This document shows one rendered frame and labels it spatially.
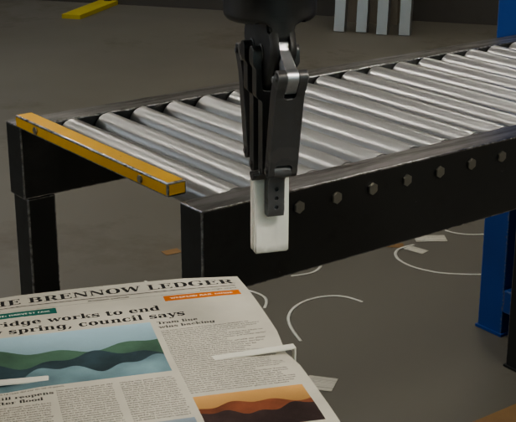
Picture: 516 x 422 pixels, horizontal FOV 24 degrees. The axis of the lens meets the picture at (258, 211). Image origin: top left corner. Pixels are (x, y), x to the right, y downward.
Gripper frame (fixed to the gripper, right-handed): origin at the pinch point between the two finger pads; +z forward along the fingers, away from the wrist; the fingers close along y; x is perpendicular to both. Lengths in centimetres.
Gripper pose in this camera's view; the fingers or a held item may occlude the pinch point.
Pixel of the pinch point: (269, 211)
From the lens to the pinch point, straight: 103.5
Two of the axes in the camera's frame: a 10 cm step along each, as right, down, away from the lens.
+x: 9.6, -0.9, 2.6
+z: 0.0, 9.4, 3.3
